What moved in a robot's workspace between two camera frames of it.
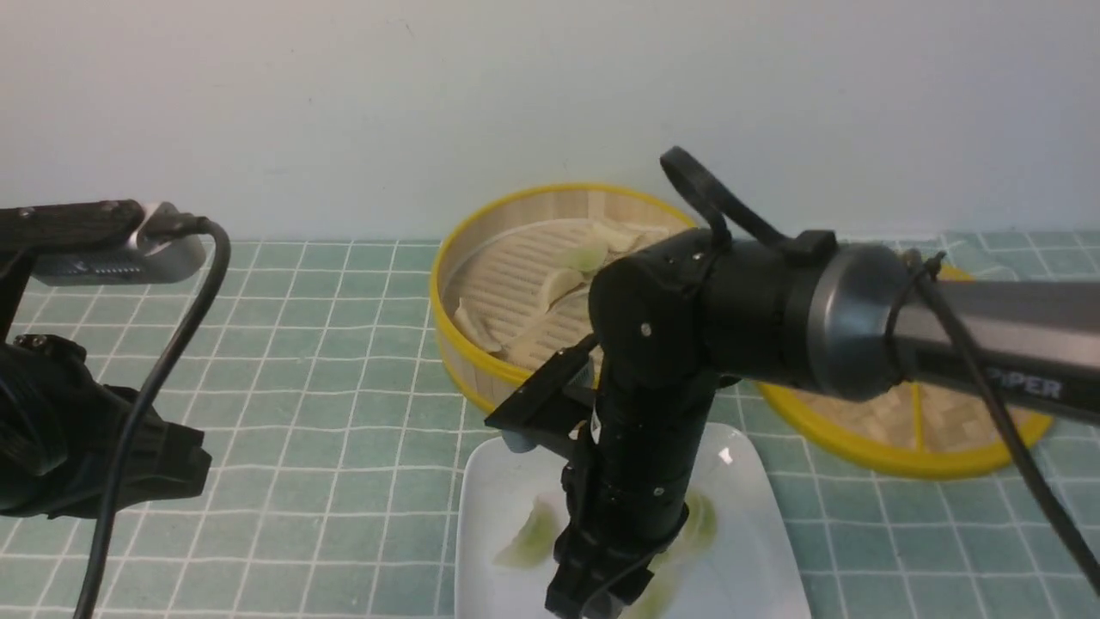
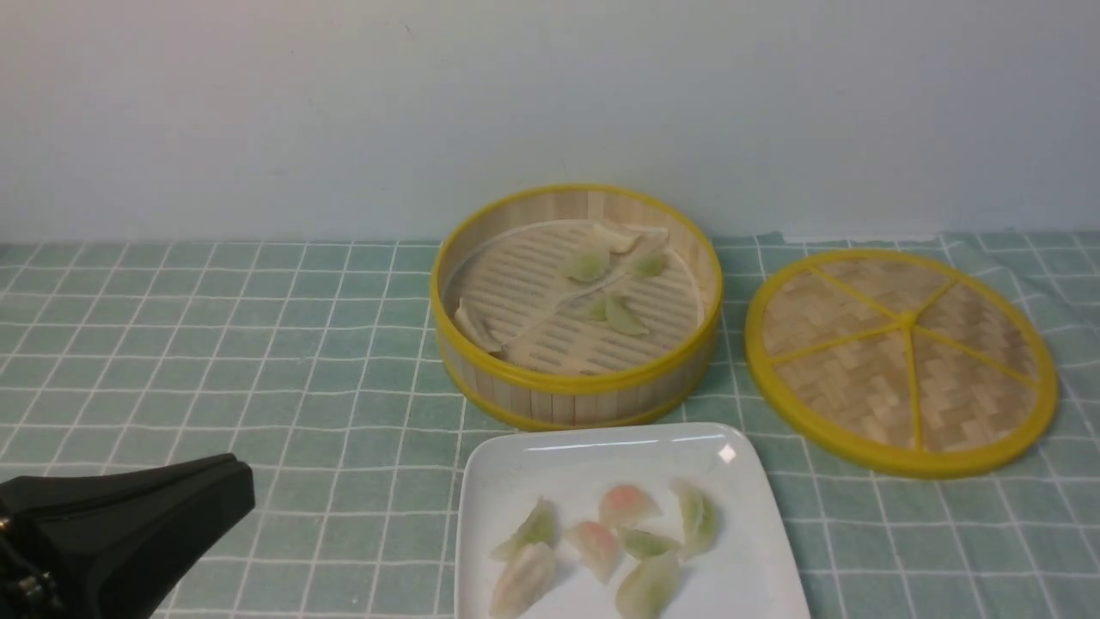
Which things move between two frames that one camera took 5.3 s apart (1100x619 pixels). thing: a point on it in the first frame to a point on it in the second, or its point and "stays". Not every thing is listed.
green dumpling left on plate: [534, 541] stays
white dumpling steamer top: [616, 238] stays
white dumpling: [475, 328] stays
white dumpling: [565, 292] to [522, 581]
